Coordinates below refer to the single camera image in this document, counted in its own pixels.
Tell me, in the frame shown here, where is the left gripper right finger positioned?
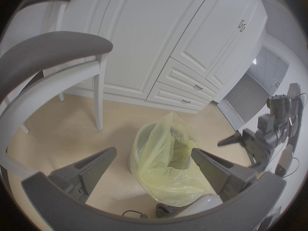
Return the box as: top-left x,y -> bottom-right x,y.
191,148 -> 258,203

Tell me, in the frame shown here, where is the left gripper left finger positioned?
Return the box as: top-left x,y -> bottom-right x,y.
48,147 -> 118,202

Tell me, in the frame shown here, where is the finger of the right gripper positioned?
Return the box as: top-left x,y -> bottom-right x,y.
249,154 -> 265,172
218,132 -> 243,147

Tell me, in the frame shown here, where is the yellow plastic bag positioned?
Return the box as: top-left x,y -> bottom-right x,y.
131,111 -> 218,207

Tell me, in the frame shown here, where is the white trash bin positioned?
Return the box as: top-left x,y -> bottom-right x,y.
130,123 -> 193,201

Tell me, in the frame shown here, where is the white wardrobe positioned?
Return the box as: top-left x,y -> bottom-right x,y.
48,0 -> 268,115

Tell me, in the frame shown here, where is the white chair with grey pads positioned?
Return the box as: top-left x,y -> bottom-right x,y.
0,0 -> 114,177

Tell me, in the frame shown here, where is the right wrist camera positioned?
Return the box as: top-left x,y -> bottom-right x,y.
258,114 -> 275,132

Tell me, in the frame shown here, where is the black cable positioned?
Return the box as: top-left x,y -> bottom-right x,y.
122,210 -> 148,219
282,157 -> 300,178

